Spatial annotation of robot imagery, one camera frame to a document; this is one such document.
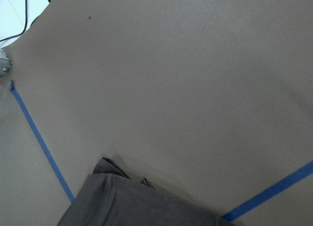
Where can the dark brown t-shirt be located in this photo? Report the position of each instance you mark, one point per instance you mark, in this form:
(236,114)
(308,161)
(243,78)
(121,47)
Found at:
(109,197)

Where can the aluminium frame post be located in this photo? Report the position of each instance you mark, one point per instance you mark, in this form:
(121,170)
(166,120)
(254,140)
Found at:
(5,63)

